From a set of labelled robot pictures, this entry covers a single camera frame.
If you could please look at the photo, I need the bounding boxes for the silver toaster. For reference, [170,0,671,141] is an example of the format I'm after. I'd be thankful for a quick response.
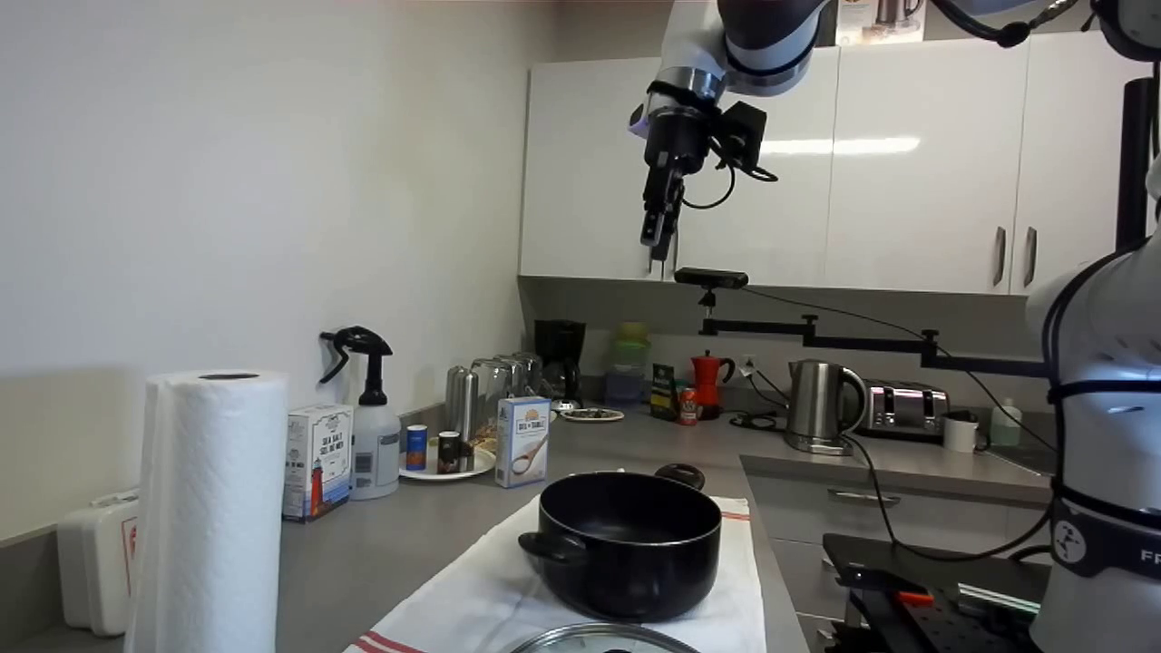
[863,381,950,443]

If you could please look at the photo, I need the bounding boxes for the white red carton box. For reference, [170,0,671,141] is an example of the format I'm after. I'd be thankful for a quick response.
[284,407,350,523]

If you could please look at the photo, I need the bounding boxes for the white orange carton box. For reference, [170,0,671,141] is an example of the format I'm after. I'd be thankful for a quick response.
[495,395,552,487]

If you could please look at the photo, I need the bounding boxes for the stainless electric kettle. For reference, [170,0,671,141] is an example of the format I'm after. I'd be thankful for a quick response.
[787,361,867,459]

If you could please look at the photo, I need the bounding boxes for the white first aid box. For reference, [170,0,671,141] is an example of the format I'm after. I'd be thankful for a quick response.
[55,493,139,640]

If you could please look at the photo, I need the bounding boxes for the black cooking pot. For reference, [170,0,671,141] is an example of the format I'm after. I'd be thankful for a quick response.
[518,472,720,624]

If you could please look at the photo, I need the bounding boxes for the steel grinder right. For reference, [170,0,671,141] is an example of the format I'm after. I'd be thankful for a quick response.
[484,357,521,415]

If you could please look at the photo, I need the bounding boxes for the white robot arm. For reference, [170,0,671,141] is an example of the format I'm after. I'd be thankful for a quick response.
[627,0,1161,653]

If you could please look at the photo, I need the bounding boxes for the white kitchen cloth red stripes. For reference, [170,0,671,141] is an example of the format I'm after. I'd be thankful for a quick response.
[343,496,764,653]

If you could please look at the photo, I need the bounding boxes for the small dark jar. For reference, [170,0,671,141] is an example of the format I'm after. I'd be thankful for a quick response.
[436,430,465,474]

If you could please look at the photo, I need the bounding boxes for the white paper towel roll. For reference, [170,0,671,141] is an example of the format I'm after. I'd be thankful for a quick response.
[127,370,287,653]

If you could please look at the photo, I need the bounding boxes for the spray bottle black trigger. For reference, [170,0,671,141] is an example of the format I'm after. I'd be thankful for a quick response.
[321,327,402,502]

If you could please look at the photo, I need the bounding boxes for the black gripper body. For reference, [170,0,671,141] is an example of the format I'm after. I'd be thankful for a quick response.
[627,81,719,196]

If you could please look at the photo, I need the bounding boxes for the glass pot lid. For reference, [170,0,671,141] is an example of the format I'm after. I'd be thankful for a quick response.
[512,624,696,653]

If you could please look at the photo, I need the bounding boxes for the steel grinder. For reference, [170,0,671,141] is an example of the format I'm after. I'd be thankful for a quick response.
[446,367,477,441]
[484,357,521,415]

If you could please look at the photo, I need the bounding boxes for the white mug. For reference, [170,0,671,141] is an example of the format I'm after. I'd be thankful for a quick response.
[944,419,980,454]

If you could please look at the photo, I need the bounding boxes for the green bottle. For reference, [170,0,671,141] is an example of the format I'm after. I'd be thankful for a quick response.
[601,322,648,404]

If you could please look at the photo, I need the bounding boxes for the red moka pot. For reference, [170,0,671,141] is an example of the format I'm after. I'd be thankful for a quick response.
[691,354,737,419]

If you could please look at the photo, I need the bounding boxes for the steel grinder left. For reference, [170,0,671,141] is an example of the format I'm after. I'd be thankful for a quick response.
[446,367,477,441]

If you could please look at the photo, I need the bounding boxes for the white plate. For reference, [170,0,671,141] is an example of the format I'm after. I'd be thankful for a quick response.
[399,447,495,482]

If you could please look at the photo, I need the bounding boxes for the black coffee machine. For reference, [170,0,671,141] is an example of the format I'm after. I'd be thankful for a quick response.
[533,321,584,398]

